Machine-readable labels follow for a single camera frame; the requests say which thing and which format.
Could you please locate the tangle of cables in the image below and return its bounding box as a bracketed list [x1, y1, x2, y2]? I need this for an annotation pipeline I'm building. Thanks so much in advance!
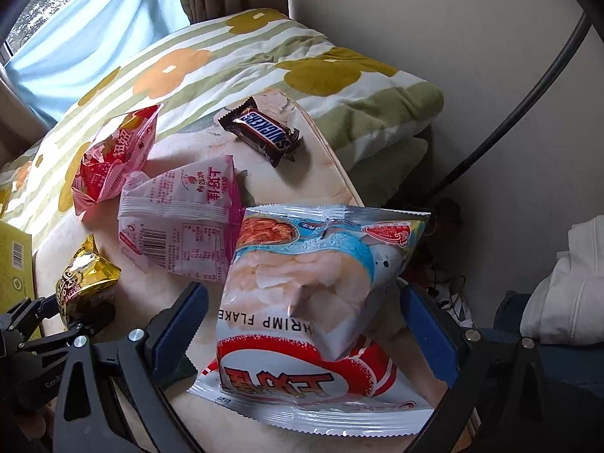
[415, 198, 475, 326]

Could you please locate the red and pink snack bag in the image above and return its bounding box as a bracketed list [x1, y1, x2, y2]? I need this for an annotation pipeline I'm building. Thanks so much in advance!
[71, 103, 163, 218]

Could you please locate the light blue cloth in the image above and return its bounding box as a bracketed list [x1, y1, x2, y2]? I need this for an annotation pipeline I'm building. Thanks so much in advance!
[9, 0, 192, 126]

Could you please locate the floral striped blanket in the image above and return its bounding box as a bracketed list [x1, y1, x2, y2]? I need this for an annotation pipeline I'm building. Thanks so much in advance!
[0, 8, 445, 237]

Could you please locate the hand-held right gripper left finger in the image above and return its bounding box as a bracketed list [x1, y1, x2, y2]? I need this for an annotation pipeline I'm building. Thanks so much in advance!
[54, 282, 210, 453]

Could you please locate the yellow-green cardboard box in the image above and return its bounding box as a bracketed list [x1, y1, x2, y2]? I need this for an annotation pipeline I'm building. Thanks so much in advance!
[0, 219, 35, 314]

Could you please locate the dark blue cloth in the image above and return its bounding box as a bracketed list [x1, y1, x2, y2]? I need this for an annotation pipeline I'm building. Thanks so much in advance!
[493, 290, 604, 388]

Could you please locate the silver shrimp chip bag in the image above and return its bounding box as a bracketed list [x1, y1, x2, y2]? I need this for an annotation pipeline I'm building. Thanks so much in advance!
[188, 203, 442, 437]

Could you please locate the gold snack packet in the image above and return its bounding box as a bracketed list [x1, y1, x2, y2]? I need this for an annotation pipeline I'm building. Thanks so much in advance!
[54, 234, 122, 331]

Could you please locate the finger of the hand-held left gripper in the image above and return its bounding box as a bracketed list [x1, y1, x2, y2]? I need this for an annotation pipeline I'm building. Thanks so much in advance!
[21, 301, 118, 354]
[0, 294, 64, 341]

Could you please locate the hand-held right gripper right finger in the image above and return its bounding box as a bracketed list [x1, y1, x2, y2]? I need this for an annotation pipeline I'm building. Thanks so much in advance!
[399, 283, 550, 453]

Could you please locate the brown chocolate bar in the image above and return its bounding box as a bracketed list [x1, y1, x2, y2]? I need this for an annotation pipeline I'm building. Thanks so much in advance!
[218, 97, 303, 168]

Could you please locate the pale pink snack bag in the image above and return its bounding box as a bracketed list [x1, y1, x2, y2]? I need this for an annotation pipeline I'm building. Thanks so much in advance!
[118, 155, 248, 286]

